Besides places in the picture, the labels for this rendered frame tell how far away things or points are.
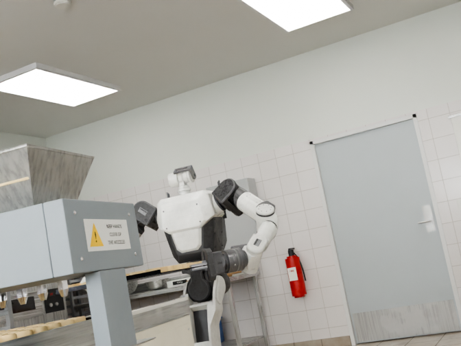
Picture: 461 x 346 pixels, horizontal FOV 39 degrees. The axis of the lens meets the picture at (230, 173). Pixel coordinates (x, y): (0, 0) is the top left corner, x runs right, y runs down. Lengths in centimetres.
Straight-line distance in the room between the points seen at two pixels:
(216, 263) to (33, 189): 106
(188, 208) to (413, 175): 391
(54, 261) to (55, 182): 25
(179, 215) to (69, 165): 133
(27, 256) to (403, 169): 538
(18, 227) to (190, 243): 153
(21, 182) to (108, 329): 38
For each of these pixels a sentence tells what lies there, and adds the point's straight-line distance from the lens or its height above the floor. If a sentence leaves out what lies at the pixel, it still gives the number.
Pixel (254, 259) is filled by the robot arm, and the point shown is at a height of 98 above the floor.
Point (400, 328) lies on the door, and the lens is 664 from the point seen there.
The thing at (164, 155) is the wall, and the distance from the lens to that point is 752.
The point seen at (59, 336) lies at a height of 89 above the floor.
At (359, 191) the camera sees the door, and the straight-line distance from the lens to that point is 663.
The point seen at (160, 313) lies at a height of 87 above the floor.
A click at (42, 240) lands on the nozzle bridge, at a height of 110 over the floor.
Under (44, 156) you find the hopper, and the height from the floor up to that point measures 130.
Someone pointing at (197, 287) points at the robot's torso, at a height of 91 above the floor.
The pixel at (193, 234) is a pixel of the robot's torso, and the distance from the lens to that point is 290.
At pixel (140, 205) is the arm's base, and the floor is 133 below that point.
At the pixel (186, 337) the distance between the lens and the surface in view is 234.
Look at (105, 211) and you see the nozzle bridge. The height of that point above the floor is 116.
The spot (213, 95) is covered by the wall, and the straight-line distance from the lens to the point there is 730.
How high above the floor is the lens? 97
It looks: 8 degrees up
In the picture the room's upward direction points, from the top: 11 degrees counter-clockwise
